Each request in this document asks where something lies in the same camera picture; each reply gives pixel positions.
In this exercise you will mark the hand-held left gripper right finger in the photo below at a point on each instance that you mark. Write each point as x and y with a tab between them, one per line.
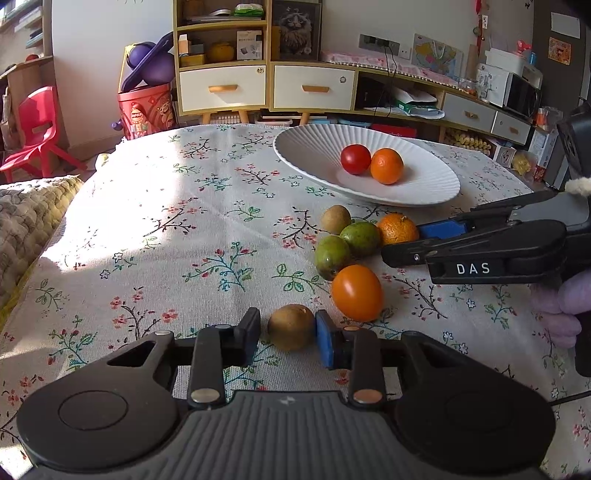
324	344

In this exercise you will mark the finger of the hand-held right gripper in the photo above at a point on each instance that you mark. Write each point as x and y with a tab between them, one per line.
441	230
415	254

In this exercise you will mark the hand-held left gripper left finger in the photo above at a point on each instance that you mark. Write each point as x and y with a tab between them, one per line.
253	337

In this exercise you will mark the tangerine with green stem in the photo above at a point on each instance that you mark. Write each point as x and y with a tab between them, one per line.
397	228

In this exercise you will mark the large brown kiwi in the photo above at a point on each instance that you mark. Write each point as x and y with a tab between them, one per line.
291	327

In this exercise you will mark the white ribbed plate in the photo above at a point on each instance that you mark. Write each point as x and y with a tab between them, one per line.
314	152

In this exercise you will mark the person's right hand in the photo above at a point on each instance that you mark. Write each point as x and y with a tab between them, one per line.
554	318

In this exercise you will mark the green mango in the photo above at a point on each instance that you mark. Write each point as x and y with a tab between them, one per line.
331	256
362	237

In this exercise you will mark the orange persimmon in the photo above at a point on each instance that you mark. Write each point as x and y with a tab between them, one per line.
357	293

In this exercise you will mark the smooth orange tangerine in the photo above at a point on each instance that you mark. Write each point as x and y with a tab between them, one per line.
387	166

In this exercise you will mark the small brown kiwi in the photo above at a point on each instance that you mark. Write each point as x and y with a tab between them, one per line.
334	219

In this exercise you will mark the yellow bead abacus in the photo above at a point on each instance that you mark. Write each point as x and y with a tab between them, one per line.
468	141

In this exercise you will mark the flat red box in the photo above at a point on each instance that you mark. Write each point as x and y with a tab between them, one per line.
394	131

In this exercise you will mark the red tomato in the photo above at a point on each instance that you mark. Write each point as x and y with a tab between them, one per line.
354	159

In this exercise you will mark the grey drawer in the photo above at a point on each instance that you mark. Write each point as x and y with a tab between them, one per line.
511	128
468	113

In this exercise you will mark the floral tablecloth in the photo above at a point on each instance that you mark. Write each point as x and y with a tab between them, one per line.
184	230

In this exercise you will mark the green and white papers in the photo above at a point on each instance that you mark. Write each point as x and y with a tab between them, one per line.
418	104

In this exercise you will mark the black microwave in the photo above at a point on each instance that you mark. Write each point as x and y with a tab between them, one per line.
524	94

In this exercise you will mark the long low cabinet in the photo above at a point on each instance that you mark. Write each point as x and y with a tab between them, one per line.
369	78

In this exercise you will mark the pink mat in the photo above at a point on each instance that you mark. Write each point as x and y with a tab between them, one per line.
360	60

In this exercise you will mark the white drawer with round lock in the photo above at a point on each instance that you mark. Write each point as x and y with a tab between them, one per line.
221	90
314	87

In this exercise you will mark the white paper sheet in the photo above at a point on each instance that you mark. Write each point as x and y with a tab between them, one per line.
565	25

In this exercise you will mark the yellow-framed shelf cabinet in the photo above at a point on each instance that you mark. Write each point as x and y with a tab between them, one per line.
221	92

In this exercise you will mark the framed cat picture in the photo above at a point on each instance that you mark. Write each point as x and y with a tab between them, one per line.
295	30

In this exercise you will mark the red printed bucket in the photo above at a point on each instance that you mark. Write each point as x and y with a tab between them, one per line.
147	113

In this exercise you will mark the beige quilted blanket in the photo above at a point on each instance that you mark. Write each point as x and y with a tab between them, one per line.
27	217

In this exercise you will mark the white printed box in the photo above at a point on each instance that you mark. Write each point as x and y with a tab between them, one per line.
249	45

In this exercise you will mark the yellow round jar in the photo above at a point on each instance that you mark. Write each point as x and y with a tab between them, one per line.
220	52

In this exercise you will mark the green tissue pack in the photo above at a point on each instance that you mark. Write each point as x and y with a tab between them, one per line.
249	10

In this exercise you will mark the purple ball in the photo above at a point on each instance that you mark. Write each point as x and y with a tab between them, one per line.
140	56

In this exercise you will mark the red plastic chair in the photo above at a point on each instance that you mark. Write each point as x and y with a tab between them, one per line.
37	120

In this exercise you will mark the cardboard box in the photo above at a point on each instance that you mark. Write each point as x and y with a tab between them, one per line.
27	87

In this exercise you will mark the grey wall socket panel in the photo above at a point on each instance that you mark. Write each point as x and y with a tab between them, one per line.
378	44

